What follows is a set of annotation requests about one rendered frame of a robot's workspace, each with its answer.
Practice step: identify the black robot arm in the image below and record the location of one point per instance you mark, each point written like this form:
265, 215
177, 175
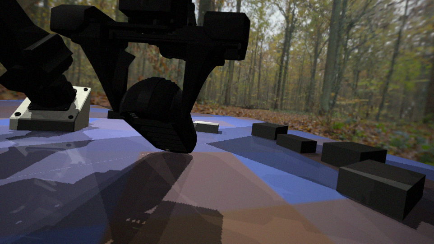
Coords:
36, 60

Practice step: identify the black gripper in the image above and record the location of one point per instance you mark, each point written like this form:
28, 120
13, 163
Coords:
224, 36

